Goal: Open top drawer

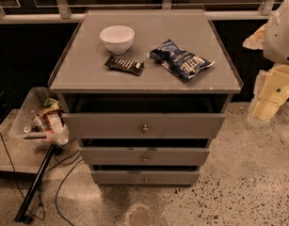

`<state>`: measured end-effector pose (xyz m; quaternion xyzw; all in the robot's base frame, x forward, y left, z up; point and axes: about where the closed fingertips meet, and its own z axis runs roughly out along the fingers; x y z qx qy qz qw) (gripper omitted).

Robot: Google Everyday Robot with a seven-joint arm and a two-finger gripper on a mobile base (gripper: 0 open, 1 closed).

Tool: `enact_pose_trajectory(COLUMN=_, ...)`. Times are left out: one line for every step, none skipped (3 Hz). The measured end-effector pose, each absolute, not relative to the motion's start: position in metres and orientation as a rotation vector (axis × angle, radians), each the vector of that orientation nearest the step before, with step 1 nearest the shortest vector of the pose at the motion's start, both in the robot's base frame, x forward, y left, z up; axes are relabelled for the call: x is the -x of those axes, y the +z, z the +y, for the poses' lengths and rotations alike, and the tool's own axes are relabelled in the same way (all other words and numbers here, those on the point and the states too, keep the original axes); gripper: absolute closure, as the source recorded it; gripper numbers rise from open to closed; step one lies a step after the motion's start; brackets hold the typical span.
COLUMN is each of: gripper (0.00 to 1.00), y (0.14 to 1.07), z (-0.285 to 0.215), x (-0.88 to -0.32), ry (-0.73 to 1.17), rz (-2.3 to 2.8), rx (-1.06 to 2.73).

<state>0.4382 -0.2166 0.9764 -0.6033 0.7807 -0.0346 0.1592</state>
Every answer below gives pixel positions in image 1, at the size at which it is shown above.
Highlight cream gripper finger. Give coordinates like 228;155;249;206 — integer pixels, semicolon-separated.
243;24;265;50

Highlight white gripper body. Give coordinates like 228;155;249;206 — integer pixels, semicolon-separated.
247;63;289;126

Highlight grey top drawer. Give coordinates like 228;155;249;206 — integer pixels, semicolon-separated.
63;113;225;138

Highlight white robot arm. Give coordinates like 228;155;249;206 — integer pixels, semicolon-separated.
243;0;289;126

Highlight grey drawer cabinet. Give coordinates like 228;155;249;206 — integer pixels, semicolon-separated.
49;9;242;175

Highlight grey middle drawer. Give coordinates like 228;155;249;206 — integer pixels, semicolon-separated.
80;147;210;166

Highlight blue chip bag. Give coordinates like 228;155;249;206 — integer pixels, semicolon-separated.
148;39;214;82

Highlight dark chocolate bar wrapper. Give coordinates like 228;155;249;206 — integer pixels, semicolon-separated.
105;56;144;76

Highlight white ceramic bowl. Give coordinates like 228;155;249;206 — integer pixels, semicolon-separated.
100;25;135;55

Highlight metal window railing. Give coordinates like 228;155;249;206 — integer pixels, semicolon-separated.
0;0;289;24

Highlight snack packages in bin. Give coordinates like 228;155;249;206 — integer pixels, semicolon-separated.
31;98;64;133

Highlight clear plastic bin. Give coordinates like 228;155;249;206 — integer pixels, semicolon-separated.
8;87;69;150

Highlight black metal stand leg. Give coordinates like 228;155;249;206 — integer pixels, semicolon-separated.
14;144;56;222

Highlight black floor cable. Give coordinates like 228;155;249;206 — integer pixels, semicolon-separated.
0;127;84;226

